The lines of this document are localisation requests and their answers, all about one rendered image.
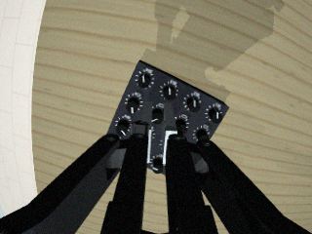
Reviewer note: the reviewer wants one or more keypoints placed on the black knob box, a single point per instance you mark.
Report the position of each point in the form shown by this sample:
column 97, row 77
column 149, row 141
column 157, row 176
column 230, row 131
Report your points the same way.
column 193, row 109

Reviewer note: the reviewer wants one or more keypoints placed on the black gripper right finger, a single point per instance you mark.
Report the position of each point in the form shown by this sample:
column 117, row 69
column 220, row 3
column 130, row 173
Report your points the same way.
column 239, row 204

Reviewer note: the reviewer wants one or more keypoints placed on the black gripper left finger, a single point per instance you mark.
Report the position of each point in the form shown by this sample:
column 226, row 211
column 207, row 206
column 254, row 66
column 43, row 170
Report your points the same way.
column 65, row 203

